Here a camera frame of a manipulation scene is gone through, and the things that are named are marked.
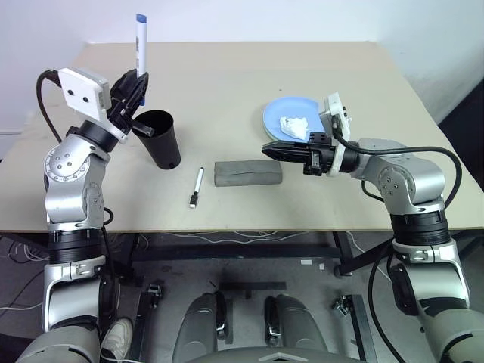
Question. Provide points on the black tapered cup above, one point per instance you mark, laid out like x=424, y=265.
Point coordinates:
x=162, y=147

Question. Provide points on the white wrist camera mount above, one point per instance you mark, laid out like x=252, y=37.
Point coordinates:
x=338, y=109
x=81, y=90

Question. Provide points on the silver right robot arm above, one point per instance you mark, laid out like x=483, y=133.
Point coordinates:
x=412, y=177

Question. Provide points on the grey rounded leg shell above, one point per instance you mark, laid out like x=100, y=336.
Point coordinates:
x=298, y=321
x=196, y=325

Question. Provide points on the blue plate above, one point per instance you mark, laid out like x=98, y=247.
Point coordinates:
x=287, y=109

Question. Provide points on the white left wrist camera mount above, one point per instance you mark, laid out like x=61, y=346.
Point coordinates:
x=81, y=90

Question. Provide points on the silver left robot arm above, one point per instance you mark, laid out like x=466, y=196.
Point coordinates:
x=68, y=189

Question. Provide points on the white sneaker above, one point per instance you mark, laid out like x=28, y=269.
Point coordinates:
x=117, y=336

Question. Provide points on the black metal table frame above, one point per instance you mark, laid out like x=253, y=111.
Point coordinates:
x=234, y=251

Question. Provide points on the blue whiteboard marker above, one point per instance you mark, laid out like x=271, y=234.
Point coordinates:
x=140, y=41

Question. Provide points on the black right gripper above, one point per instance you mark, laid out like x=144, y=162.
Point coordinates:
x=319, y=155

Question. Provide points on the white tissue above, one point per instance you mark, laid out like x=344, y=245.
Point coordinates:
x=293, y=126

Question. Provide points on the black whiteboard marker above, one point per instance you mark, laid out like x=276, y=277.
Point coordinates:
x=198, y=181

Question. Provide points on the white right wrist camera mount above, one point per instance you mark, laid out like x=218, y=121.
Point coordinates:
x=338, y=109

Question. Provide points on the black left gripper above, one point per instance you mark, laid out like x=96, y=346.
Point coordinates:
x=121, y=113

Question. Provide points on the grey robot torso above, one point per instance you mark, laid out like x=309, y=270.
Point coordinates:
x=280, y=355

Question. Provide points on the grey eraser block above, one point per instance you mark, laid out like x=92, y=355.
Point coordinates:
x=246, y=174

